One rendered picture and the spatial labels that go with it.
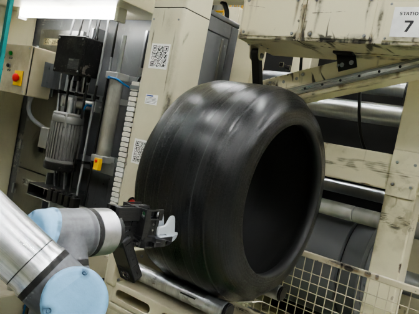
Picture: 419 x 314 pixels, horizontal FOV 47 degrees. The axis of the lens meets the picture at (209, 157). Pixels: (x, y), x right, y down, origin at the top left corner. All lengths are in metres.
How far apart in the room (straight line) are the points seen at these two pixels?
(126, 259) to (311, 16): 0.91
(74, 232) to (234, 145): 0.41
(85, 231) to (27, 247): 0.18
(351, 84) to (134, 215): 0.86
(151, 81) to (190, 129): 0.38
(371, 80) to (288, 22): 0.31
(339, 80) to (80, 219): 0.98
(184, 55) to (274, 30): 0.30
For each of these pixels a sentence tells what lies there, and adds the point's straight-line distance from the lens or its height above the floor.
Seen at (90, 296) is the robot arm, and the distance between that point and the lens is 0.70.
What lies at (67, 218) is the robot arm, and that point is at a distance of 0.86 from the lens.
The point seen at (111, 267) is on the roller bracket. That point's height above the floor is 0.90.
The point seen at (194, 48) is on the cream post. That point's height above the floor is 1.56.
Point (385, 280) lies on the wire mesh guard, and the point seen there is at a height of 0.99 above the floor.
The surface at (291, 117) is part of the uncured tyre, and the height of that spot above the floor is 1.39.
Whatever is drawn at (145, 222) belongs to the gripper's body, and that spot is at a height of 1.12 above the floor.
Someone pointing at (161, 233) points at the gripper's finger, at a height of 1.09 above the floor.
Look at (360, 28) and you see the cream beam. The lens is 1.45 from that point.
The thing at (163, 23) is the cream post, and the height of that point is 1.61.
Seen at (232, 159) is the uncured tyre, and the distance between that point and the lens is 1.06.
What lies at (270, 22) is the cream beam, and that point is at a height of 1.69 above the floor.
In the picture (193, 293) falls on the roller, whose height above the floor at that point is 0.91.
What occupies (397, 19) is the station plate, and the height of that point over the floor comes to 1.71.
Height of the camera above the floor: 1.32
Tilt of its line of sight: 3 degrees down
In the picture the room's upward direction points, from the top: 11 degrees clockwise
